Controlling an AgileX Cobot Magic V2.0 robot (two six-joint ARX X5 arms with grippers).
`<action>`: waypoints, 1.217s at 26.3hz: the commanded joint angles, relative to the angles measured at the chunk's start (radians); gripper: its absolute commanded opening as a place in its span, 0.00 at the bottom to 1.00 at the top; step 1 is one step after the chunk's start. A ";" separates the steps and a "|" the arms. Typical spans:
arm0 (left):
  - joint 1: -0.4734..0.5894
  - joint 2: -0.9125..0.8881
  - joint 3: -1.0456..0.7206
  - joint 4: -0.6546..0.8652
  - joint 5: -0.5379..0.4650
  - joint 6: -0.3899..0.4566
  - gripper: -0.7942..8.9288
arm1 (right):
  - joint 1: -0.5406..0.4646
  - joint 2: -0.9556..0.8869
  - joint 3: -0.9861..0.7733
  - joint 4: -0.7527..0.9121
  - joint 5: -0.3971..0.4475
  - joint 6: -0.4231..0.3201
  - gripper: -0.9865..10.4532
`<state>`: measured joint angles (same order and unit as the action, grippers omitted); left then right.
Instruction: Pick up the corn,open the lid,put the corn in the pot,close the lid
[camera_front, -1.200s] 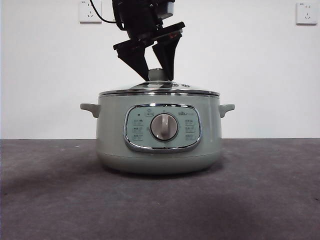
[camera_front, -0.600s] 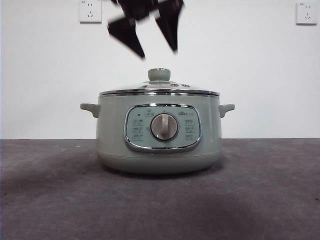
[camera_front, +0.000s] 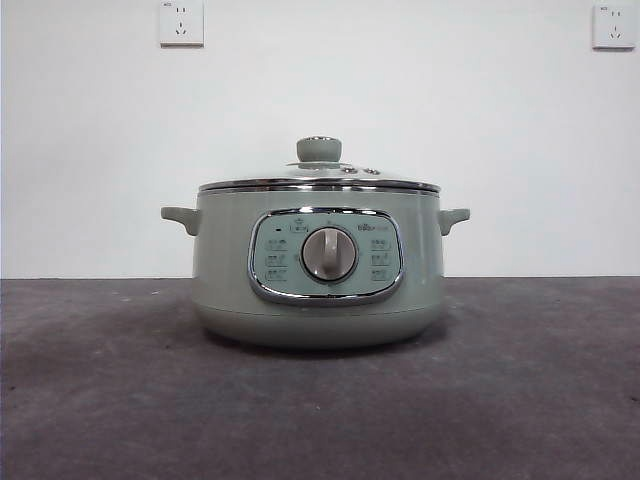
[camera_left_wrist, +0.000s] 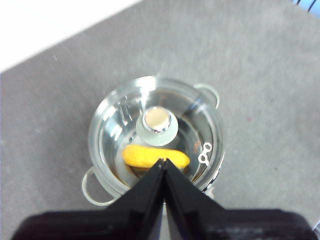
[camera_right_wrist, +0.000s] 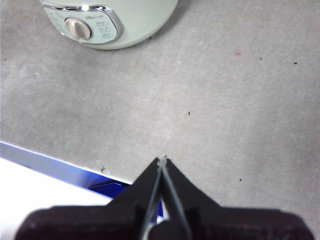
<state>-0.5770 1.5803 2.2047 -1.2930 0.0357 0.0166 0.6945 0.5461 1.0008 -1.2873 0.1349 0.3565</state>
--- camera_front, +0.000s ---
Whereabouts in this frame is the white wall socket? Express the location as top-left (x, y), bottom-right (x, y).
top-left (159, 0), bottom-right (205, 49)
top-left (592, 4), bottom-right (640, 51)

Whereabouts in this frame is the glass lid with green knob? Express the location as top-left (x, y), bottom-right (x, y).
top-left (198, 136), bottom-right (442, 195)

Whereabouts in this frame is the pale green electric cooking pot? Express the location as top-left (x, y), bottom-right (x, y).
top-left (160, 191), bottom-right (471, 350)

